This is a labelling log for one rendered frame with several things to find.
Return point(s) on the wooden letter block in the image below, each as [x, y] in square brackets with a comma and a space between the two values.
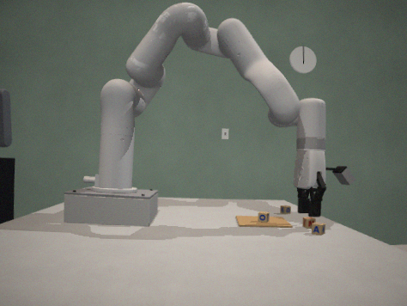
[318, 228]
[263, 216]
[307, 222]
[285, 209]

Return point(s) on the tan mat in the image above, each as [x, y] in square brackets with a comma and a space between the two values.
[251, 221]

